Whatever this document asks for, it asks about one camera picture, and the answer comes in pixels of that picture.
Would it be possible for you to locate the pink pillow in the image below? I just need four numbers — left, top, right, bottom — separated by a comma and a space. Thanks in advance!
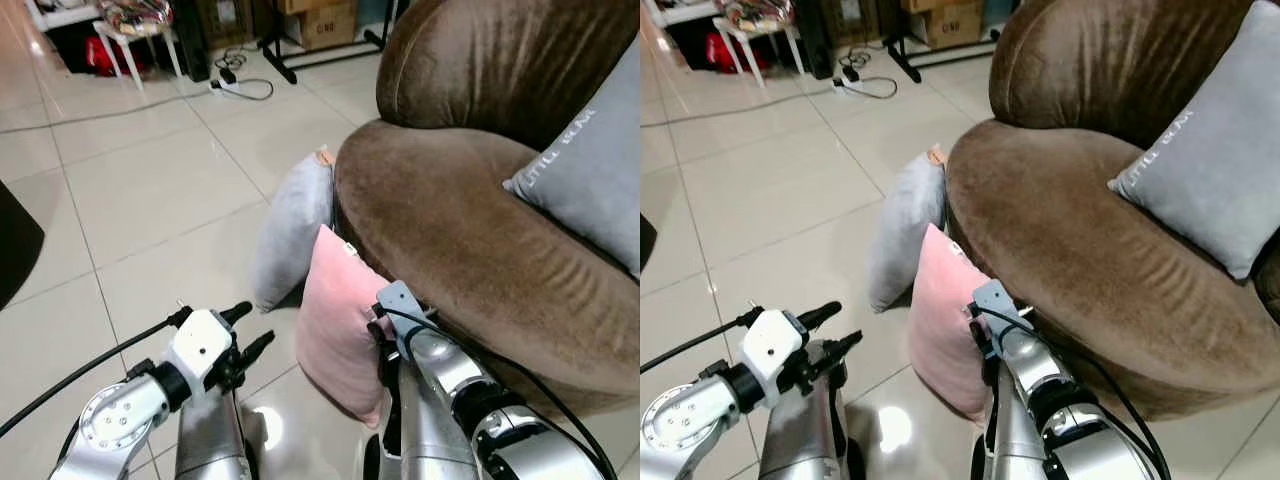
907, 224, 1002, 427
293, 225, 398, 428

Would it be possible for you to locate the plain grey pillow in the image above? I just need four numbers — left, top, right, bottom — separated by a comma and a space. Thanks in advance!
249, 148, 337, 314
867, 146, 949, 314

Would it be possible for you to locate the brown velvet sofa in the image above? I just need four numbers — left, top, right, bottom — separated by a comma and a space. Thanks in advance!
944, 0, 1280, 422
334, 0, 641, 417

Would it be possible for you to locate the grey printed pillow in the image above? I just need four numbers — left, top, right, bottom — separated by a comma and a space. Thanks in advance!
1108, 0, 1280, 282
503, 38, 641, 280

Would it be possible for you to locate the black floor cabinet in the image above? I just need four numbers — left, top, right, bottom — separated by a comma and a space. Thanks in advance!
169, 0, 213, 83
794, 0, 837, 80

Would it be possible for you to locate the silver left robot leg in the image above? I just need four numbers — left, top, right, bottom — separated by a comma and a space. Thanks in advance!
757, 344, 853, 480
174, 390, 257, 480

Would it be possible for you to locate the silver robot leg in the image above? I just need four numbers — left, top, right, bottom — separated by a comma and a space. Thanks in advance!
757, 344, 853, 480
174, 390, 257, 480
364, 358, 477, 480
969, 368, 1053, 480

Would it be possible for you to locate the silver right robot leg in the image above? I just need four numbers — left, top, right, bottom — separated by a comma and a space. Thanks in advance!
969, 368, 1053, 480
364, 358, 477, 480

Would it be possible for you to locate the black stand base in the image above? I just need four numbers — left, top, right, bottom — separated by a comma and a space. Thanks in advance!
258, 0, 393, 86
884, 30, 1003, 85

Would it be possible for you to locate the red bag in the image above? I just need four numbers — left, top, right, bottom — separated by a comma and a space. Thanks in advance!
84, 34, 135, 78
704, 30, 753, 75

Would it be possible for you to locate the white stool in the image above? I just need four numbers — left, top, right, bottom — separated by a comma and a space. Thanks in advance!
714, 14, 807, 78
93, 18, 187, 93

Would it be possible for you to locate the brown cardboard box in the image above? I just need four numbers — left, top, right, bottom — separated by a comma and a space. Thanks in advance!
288, 2, 359, 52
910, 0, 987, 51

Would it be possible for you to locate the floral cloth bundle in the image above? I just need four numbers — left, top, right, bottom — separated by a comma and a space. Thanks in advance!
98, 0, 175, 37
714, 0, 797, 30

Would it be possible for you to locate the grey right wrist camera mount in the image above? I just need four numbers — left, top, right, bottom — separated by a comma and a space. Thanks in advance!
374, 281, 433, 348
970, 279, 1035, 346

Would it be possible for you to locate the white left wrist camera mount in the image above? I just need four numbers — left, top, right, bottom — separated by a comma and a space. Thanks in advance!
737, 309, 808, 384
164, 309, 234, 383

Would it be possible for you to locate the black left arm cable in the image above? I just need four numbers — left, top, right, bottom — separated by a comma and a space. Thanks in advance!
0, 305, 194, 440
640, 307, 763, 375

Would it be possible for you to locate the black floor cable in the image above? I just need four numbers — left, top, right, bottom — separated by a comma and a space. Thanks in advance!
213, 42, 275, 102
842, 44, 899, 101

